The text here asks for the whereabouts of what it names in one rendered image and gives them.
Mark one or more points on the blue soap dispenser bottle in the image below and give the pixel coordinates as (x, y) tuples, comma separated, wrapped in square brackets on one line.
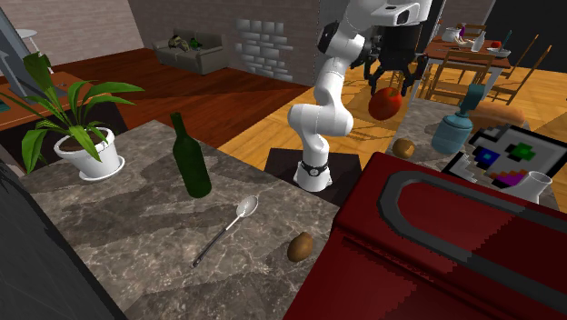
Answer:
[(452, 133)]

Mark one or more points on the brown wooden desk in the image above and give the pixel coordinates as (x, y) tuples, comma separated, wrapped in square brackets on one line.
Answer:
[(17, 113)]

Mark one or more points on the wooden dining table with chairs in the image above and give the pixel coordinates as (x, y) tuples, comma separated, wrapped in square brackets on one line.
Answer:
[(460, 60)]

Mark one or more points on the brown bread loaf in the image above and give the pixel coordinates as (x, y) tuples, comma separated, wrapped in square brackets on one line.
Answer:
[(496, 116)]

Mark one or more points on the grey sofa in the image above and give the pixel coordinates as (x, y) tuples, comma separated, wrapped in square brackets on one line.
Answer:
[(199, 55)]

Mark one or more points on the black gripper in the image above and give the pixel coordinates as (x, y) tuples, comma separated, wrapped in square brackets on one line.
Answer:
[(402, 46)]

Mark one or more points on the brown potato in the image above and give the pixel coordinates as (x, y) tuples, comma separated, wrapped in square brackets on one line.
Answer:
[(403, 148), (300, 247)]

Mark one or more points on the white cup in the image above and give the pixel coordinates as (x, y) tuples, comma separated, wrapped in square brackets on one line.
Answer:
[(534, 186)]

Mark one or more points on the dark robot stand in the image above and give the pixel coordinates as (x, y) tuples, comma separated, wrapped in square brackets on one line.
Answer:
[(283, 166)]

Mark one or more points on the dark green glass bottle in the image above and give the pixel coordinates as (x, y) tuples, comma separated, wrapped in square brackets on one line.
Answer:
[(190, 164)]

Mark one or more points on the green plant in white pot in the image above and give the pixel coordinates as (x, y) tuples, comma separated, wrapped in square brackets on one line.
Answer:
[(91, 155)]

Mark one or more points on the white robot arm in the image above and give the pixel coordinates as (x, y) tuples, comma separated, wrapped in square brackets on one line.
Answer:
[(323, 88)]

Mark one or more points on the white board with coloured patches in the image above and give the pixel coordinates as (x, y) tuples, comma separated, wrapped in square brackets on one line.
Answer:
[(542, 166)]

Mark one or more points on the grey monitor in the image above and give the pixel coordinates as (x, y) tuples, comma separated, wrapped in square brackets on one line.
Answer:
[(22, 75)]

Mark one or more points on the red apple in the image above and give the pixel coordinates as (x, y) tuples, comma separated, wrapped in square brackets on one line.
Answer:
[(384, 104)]

